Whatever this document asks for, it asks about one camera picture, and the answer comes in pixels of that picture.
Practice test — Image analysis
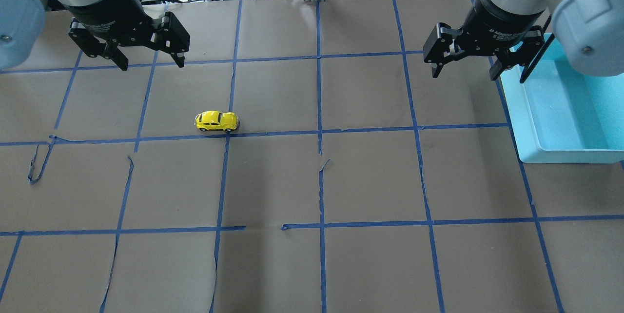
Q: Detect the yellow toy beetle car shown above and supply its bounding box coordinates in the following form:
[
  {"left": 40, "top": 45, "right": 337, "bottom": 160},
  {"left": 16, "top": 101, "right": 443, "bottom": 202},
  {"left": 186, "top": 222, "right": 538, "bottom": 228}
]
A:
[{"left": 194, "top": 111, "right": 240, "bottom": 132}]

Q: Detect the light blue plastic bin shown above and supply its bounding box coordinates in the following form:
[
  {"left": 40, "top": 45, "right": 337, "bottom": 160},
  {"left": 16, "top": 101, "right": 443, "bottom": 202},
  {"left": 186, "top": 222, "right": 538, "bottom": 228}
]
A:
[{"left": 501, "top": 40, "right": 624, "bottom": 164}]

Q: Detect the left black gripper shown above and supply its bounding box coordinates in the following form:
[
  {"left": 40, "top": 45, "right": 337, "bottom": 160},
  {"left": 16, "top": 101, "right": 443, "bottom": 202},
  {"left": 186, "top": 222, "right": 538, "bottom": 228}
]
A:
[{"left": 68, "top": 0, "right": 190, "bottom": 71}]

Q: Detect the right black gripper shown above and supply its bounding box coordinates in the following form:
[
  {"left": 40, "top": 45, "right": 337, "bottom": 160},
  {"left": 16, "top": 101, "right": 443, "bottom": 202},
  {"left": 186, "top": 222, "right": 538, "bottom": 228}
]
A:
[{"left": 423, "top": 0, "right": 545, "bottom": 80}]

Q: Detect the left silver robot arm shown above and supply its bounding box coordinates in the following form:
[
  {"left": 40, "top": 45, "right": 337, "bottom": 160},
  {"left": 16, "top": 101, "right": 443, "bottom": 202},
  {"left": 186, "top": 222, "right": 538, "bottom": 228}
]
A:
[{"left": 0, "top": 0, "right": 190, "bottom": 71}]

